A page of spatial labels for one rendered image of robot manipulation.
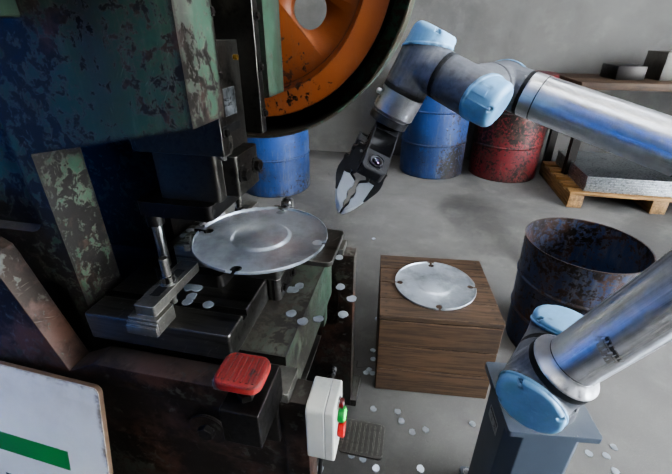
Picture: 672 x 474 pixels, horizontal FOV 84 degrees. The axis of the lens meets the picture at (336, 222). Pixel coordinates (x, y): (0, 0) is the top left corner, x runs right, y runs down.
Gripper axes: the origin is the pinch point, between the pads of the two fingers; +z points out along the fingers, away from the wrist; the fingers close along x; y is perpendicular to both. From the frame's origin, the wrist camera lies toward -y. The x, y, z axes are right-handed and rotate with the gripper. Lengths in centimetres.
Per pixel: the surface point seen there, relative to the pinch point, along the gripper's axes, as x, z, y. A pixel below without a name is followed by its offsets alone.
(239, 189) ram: 19.7, 4.4, -2.9
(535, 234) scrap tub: -85, 12, 84
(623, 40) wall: -169, -103, 320
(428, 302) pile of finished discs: -44, 37, 39
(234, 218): 21.2, 19.3, 9.1
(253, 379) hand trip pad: 2.5, 12.6, -33.6
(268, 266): 8.1, 13.1, -9.6
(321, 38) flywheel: 22.2, -22.5, 38.0
